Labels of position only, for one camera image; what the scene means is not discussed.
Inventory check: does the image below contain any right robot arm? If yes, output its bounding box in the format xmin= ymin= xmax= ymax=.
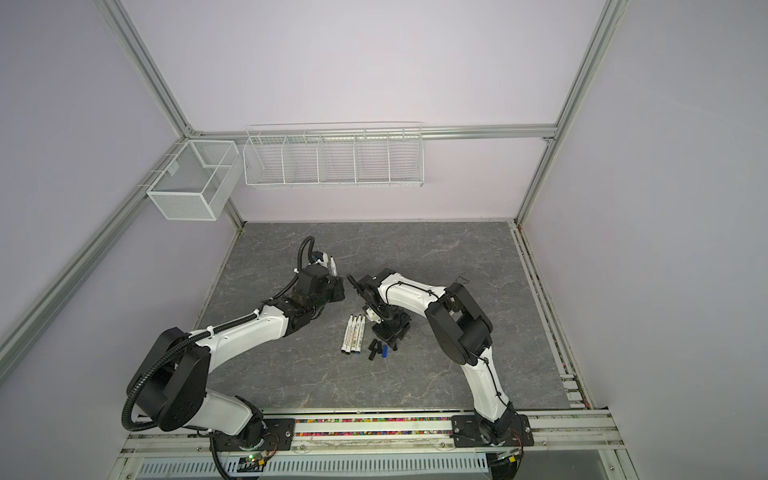
xmin=347 ymin=269 xmax=520 ymax=445

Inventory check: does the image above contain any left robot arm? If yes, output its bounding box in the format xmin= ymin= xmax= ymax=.
xmin=121 ymin=236 xmax=345 ymax=449

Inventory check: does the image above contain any white marker pen blue tip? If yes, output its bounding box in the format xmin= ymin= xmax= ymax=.
xmin=355 ymin=315 xmax=366 ymax=354

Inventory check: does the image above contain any white mesh box basket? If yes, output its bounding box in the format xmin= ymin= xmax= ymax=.
xmin=147 ymin=140 xmax=244 ymax=221

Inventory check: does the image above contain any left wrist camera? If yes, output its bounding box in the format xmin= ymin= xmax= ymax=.
xmin=311 ymin=251 xmax=338 ymax=276

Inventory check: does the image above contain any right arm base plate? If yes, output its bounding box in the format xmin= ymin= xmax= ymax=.
xmin=449 ymin=413 xmax=535 ymax=448

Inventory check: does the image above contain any white wire wall basket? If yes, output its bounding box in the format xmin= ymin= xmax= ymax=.
xmin=243 ymin=122 xmax=425 ymax=188

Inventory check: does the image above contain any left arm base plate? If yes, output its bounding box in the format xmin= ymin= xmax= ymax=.
xmin=212 ymin=417 xmax=296 ymax=453

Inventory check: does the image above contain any white vented cable duct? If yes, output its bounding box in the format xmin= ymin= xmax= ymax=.
xmin=135 ymin=453 xmax=490 ymax=479

